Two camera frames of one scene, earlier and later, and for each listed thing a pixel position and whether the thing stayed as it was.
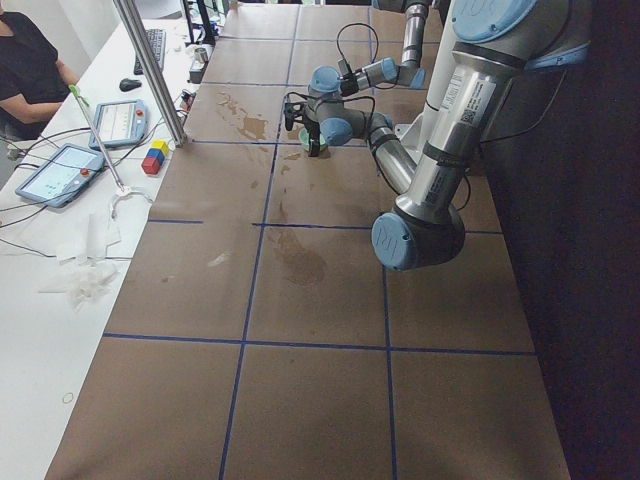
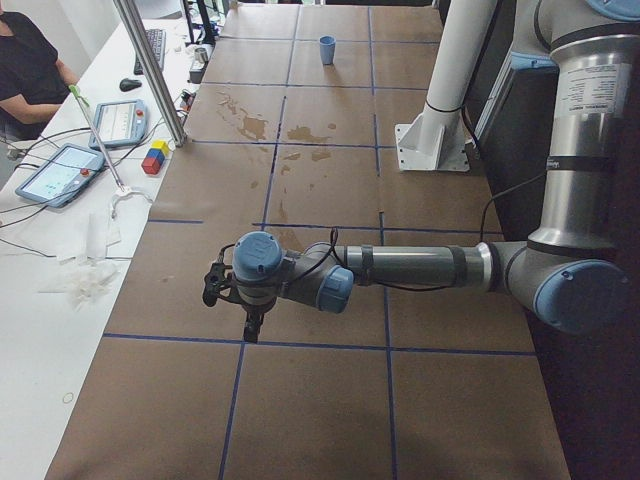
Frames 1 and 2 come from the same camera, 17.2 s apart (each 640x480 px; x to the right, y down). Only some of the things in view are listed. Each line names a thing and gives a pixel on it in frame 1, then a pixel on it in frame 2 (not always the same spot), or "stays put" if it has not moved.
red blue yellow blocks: x=155 y=157 stays put
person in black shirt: x=34 y=81 stays put
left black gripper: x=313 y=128 to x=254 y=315
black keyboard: x=157 y=39 stays put
